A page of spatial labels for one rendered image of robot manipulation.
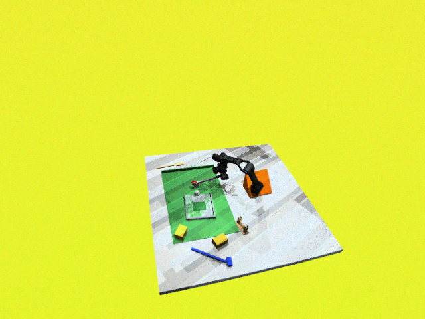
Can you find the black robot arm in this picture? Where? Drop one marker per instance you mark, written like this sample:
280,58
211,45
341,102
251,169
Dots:
223,158

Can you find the yellow block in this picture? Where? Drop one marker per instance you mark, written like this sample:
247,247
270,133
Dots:
220,240
180,232

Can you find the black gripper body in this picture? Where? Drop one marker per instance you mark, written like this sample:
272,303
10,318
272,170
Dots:
224,175

